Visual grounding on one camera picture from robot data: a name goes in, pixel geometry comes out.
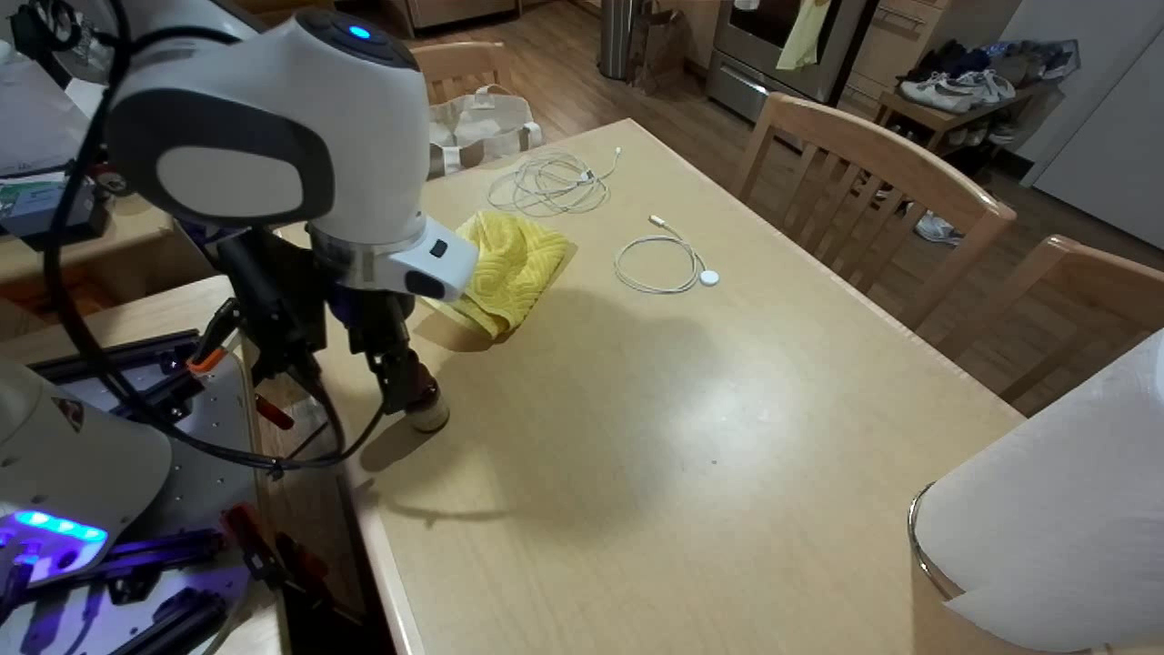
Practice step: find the dark flat device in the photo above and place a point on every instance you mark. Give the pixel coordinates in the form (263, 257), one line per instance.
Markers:
(39, 206)

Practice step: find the orange black clamp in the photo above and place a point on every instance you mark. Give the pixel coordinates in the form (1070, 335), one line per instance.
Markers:
(214, 346)

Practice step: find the wooden shoe rack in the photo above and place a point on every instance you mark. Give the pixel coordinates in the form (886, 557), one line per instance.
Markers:
(923, 118)

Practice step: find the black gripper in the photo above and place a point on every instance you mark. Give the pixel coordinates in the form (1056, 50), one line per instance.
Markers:
(292, 302)

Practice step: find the white sneakers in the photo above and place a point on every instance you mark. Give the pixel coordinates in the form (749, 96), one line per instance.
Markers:
(951, 91)

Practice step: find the grey mounting plate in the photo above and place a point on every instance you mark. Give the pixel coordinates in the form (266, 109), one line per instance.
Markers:
(206, 459)

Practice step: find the yellow hanging towel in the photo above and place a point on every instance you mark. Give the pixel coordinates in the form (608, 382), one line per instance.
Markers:
(800, 36)

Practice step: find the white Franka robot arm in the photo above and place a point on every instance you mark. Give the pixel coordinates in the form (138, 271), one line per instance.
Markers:
(349, 123)

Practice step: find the small bottle dark red cap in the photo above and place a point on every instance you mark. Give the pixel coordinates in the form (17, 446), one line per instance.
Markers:
(428, 415)

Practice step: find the white refrigerator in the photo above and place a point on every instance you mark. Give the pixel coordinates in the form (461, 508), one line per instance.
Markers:
(1102, 109)

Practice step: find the white slipper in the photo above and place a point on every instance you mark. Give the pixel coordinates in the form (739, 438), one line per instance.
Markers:
(935, 226)

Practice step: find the yellow cloth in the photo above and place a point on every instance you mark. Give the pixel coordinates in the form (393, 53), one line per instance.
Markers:
(522, 261)

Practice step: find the red black clamp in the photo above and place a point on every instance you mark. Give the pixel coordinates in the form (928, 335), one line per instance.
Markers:
(250, 528)

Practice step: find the wooden side table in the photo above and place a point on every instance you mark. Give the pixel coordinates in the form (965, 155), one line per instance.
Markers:
(131, 247)

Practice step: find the white rounded container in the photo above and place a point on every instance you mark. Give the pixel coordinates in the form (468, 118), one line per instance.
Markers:
(1068, 520)

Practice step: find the white plastic bag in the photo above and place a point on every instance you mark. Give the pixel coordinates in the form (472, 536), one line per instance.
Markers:
(486, 130)

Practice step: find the light wooden chair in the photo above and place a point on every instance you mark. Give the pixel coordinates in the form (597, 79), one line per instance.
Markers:
(849, 131)
(468, 58)
(1094, 274)

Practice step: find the stainless steel oven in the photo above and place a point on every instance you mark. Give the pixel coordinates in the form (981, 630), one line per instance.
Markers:
(749, 50)

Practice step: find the silver trash can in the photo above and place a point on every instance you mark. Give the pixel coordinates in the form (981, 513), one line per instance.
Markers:
(619, 36)

